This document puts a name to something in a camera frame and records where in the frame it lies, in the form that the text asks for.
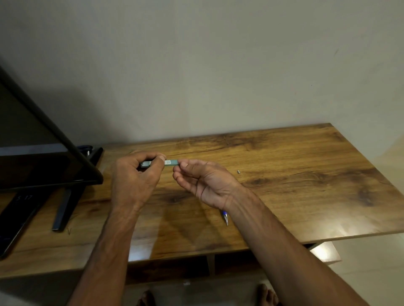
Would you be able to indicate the person's left hand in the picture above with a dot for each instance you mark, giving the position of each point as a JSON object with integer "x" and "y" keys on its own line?
{"x": 127, "y": 182}

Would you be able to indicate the person's right hand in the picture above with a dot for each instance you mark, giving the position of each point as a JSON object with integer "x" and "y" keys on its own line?
{"x": 211, "y": 184}

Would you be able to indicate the person's right thumb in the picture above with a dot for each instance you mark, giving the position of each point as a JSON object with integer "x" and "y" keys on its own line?
{"x": 195, "y": 163}

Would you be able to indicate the person's left thumb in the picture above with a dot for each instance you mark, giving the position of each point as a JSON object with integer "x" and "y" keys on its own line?
{"x": 154, "y": 168}

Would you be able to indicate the person's right forearm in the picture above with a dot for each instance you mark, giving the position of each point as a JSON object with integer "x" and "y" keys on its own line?
{"x": 284, "y": 252}

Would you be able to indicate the person's left forearm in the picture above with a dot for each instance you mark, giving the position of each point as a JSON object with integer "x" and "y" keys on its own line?
{"x": 107, "y": 258}

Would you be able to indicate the dark blue round object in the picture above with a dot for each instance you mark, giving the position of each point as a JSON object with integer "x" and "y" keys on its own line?
{"x": 84, "y": 148}

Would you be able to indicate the black television stand leg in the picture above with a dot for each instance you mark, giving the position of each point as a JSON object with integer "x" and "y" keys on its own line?
{"x": 64, "y": 208}

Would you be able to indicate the black flat-screen television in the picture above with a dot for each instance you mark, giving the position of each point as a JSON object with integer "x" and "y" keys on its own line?
{"x": 31, "y": 164}

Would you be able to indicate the person's left foot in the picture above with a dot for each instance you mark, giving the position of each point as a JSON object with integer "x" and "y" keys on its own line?
{"x": 146, "y": 299}

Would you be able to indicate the person's foot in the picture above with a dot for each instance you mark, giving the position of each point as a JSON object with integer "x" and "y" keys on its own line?
{"x": 266, "y": 296}
{"x": 146, "y": 299}

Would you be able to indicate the black flat panel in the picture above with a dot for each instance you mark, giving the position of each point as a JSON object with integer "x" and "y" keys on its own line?
{"x": 15, "y": 217}

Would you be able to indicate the person's right foot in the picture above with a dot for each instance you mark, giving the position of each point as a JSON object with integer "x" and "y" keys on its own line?
{"x": 266, "y": 296}

